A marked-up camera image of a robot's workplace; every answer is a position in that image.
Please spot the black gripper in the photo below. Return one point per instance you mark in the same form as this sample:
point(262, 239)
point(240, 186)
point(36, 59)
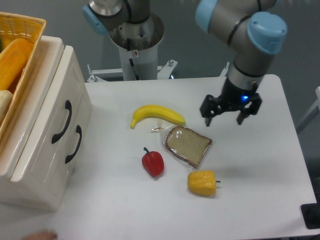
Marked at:
point(231, 99)

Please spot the white top drawer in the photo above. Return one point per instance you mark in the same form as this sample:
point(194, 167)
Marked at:
point(66, 105)

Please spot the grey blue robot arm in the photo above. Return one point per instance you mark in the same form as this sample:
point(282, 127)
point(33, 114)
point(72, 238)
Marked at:
point(245, 26)

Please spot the white drawer cabinet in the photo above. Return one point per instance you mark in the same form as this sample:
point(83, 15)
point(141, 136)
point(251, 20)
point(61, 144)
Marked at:
point(31, 194)

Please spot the person's hand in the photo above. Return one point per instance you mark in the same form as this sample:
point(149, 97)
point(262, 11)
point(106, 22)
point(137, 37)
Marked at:
point(41, 235)

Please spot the bagged toy bread slice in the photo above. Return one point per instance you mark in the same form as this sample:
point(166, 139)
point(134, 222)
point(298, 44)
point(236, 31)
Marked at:
point(185, 144)

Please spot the yellow toy bell pepper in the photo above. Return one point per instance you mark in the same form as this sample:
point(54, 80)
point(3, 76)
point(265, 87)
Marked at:
point(202, 183)

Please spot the yellow toy banana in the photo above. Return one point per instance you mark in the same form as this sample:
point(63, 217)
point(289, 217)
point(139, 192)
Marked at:
point(156, 111)

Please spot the red toy bell pepper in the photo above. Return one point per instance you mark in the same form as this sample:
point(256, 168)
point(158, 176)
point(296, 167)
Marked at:
point(153, 163)

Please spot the black device at edge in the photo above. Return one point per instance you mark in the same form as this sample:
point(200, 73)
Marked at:
point(311, 215)

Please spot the orange toy bread loaf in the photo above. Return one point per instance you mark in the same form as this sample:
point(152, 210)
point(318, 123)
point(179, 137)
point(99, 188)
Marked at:
point(13, 59)

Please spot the cream toy pastry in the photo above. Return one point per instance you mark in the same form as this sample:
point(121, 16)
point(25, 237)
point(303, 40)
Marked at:
point(5, 99)

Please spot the yellow wicker basket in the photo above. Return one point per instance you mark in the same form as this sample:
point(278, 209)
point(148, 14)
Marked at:
point(14, 26)

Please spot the white mounting bracket frame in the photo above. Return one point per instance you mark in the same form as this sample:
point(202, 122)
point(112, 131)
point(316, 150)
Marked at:
point(163, 72)

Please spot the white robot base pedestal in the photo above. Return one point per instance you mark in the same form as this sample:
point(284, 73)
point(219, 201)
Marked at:
point(138, 47)

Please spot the black lower drawer handle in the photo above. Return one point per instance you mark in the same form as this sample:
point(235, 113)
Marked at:
point(76, 145)

